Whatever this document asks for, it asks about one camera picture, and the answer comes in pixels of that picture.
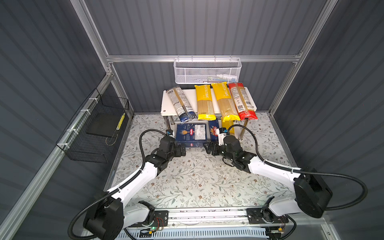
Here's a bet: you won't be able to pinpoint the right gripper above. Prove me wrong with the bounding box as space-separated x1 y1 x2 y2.
202 140 234 163

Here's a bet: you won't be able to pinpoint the wide blue Barilla pasta box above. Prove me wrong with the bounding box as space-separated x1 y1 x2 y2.
175 124 208 148

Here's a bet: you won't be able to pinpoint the narrow blue Barilla spaghetti box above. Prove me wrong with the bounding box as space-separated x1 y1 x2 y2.
209 120 220 142

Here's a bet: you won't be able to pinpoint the yellow Pastatime bag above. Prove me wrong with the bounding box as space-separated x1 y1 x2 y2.
222 120 235 136
211 82 241 122
195 85 216 121

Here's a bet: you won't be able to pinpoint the dark blue clear spaghetti bag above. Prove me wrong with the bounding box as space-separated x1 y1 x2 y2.
166 87 198 124

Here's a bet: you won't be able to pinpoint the red spaghetti bag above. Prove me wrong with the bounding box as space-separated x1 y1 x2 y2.
229 83 258 120

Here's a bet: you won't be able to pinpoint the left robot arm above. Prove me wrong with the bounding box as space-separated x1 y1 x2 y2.
83 136 186 240

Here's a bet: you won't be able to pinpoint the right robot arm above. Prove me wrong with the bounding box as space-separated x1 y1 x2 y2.
203 135 333 223

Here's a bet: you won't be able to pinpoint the white two-tier shelf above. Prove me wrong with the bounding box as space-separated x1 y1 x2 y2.
161 87 257 141

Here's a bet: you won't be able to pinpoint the yellow marker pen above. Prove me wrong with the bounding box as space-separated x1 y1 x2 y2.
116 113 126 131

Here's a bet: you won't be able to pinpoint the items in white basket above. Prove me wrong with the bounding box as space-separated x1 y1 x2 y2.
197 74 239 83

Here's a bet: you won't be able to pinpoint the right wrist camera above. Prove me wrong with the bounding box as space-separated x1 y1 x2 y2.
216 128 228 146

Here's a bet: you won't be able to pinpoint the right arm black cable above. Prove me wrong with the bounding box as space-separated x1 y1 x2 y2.
227 124 369 211

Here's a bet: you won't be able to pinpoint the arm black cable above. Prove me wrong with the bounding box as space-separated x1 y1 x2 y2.
227 124 369 211
67 128 175 240

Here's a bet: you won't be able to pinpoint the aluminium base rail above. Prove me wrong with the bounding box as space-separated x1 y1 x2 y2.
86 206 328 239

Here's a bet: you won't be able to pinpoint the white wire mesh basket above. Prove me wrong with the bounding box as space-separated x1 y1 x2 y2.
174 57 242 85

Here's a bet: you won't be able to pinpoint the black wire basket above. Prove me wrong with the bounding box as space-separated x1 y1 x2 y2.
56 89 130 164

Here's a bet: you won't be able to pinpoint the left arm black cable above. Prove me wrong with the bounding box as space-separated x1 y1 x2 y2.
67 128 175 240

